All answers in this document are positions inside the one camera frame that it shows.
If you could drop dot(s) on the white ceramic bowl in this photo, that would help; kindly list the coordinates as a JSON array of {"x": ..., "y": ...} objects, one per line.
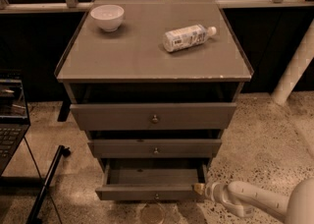
[{"x": 108, "y": 17}]

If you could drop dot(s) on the plastic water bottle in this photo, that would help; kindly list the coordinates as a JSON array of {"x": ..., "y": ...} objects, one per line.
[{"x": 183, "y": 38}]

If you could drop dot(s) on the black laptop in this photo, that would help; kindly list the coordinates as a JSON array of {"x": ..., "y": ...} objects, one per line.
[{"x": 14, "y": 117}]

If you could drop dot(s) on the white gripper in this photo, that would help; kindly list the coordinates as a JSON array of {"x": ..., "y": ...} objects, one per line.
[{"x": 211, "y": 191}]

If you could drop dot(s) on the grey drawer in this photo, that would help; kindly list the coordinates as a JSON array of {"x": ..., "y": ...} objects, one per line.
[
  {"x": 152, "y": 178},
  {"x": 153, "y": 116},
  {"x": 162, "y": 148}
]

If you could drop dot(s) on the grey drawer cabinet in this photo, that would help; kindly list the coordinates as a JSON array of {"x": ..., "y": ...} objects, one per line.
[{"x": 131, "y": 65}]

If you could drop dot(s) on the black stand pole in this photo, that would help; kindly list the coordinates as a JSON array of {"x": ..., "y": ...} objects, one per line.
[{"x": 45, "y": 184}]

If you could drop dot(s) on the grey middle drawer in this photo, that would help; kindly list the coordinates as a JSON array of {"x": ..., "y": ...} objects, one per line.
[{"x": 162, "y": 148}]

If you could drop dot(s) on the grey bottom drawer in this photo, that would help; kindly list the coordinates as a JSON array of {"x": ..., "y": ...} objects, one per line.
[{"x": 152, "y": 178}]

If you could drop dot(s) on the white diagonal pillar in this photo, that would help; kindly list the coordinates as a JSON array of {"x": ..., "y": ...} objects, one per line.
[{"x": 301, "y": 59}]

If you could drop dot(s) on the grey top drawer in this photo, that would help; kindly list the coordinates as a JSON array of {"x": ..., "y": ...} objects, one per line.
[{"x": 153, "y": 116}]

